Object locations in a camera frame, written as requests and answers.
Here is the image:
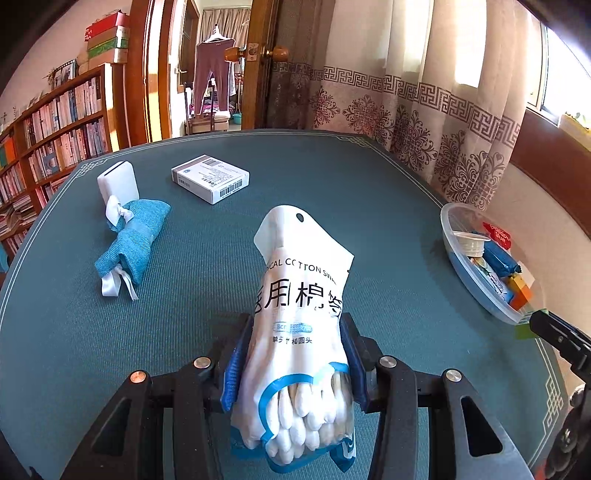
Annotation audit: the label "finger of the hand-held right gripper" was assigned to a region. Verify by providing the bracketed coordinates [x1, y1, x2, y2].
[529, 311, 591, 370]

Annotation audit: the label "cracker packet with vegetable picture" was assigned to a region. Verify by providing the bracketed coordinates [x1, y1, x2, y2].
[471, 258, 514, 303]

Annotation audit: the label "wooden bookshelf with books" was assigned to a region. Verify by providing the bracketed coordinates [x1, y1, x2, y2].
[0, 62, 117, 259]

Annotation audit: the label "white plastic cup with lid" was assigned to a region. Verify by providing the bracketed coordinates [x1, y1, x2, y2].
[455, 231, 491, 257]

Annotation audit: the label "clear plastic container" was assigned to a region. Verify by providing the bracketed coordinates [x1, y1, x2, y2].
[440, 202, 536, 326]

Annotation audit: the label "red snack packet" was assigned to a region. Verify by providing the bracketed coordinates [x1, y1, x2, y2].
[482, 222, 512, 250]

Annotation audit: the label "stack of boxes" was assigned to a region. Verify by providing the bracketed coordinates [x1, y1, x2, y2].
[85, 11, 131, 65]

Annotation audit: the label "small white box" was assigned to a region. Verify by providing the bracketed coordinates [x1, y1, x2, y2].
[97, 161, 139, 204]

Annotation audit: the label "cotton swab bag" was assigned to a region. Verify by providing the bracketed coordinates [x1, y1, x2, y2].
[229, 204, 356, 474]

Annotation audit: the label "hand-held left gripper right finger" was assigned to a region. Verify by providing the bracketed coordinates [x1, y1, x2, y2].
[339, 313, 536, 480]

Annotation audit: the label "white medicine box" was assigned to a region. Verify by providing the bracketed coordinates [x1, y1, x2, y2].
[171, 154, 250, 205]

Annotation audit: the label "hanging mauve pants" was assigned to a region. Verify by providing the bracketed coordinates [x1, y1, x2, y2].
[193, 39, 236, 116]

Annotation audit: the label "orange and blue toy block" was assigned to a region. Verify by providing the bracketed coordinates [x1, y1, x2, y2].
[507, 274, 535, 311]

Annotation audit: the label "patterned beige curtain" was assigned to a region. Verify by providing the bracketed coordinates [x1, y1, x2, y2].
[268, 0, 542, 212]

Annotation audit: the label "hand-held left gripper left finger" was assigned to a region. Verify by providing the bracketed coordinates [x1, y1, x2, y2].
[60, 314, 254, 480]

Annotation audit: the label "wooden door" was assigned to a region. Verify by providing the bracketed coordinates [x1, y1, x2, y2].
[242, 0, 296, 131]

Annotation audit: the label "blue cloth pouch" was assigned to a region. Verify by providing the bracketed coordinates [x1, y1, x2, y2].
[95, 195, 171, 301]

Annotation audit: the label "photo frame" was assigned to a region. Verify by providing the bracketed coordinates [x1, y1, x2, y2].
[48, 60, 77, 89]

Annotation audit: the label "blue cracker packet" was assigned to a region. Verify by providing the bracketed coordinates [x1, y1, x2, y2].
[482, 240, 522, 278]

